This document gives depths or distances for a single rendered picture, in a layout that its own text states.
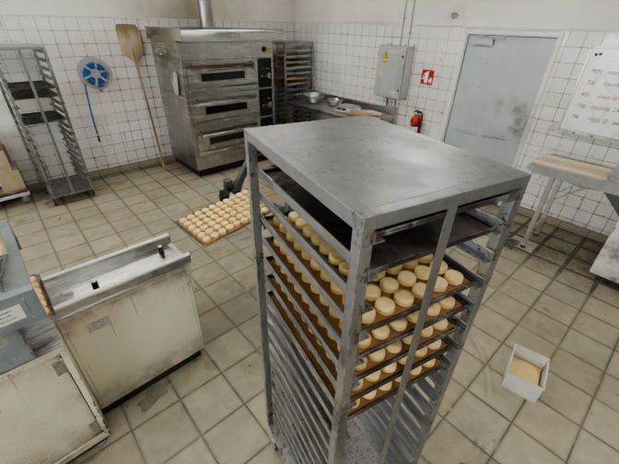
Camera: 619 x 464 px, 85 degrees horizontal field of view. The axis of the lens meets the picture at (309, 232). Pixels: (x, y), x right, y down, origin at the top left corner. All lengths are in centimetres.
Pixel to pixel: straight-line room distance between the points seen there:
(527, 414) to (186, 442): 213
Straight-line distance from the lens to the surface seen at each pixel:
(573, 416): 299
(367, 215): 60
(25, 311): 180
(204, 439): 242
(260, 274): 137
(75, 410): 227
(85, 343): 224
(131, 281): 210
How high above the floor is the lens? 211
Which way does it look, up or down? 32 degrees down
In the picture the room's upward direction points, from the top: 2 degrees clockwise
